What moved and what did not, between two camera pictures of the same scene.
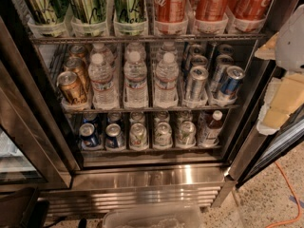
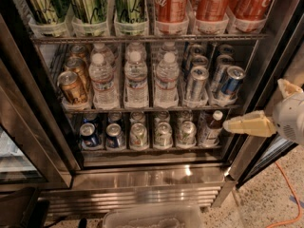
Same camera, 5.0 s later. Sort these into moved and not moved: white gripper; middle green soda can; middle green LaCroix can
Moved: white gripper
Not moved: middle green soda can; middle green LaCroix can
